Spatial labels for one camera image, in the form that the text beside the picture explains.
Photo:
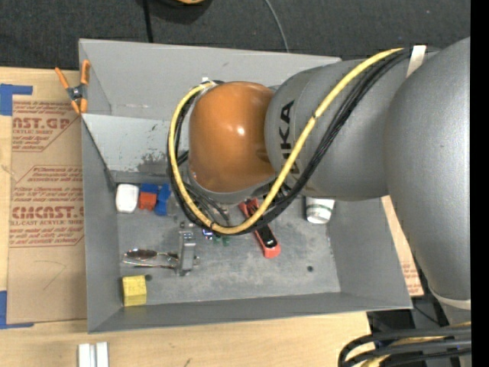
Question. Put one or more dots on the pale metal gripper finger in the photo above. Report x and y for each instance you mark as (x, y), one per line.
(183, 249)
(191, 254)

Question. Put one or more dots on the blue plastic block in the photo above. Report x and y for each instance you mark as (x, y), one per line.
(163, 201)

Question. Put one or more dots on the grey metal bin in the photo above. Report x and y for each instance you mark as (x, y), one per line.
(248, 277)

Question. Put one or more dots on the orange small block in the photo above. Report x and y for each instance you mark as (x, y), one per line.
(146, 201)

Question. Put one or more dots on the red and black tool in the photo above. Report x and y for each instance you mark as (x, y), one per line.
(269, 245)

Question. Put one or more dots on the yellow box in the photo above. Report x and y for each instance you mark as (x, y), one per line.
(134, 291)

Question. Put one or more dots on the white plastic bottle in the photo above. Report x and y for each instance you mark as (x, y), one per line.
(127, 198)

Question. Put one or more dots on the white cup with green print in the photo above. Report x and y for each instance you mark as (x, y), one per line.
(319, 210)

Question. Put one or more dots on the brown cardboard board, red print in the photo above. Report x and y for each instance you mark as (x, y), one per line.
(46, 273)

